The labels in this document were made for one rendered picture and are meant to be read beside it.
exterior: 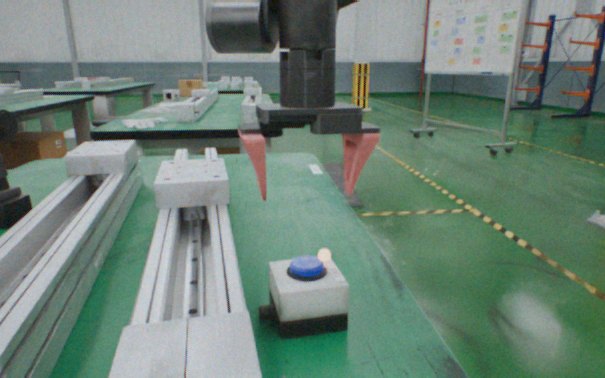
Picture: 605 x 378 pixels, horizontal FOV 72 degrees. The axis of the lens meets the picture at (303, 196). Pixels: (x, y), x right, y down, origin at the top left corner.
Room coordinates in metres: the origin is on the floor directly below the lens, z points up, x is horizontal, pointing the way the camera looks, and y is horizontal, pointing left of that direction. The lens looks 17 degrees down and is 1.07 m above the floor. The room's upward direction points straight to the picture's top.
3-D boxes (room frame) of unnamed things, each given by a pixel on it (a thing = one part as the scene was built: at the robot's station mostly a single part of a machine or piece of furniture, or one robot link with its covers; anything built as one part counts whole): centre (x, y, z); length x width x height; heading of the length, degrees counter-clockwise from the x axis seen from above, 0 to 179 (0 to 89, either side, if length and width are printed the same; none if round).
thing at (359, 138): (0.46, -0.04, 0.98); 0.07 x 0.07 x 0.09; 13
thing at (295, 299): (0.44, 0.00, 0.81); 0.10 x 0.08 x 0.06; 103
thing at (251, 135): (0.44, 0.03, 0.98); 0.07 x 0.07 x 0.09; 13
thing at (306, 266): (0.45, 0.00, 0.84); 0.04 x 0.04 x 0.02
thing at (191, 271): (0.69, 0.19, 0.82); 0.80 x 0.10 x 0.09; 13
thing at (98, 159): (0.89, 0.43, 0.87); 0.16 x 0.11 x 0.07; 13
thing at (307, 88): (0.45, 0.00, 1.05); 0.10 x 0.07 x 0.07; 103
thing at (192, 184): (0.69, 0.19, 0.87); 0.16 x 0.11 x 0.07; 13
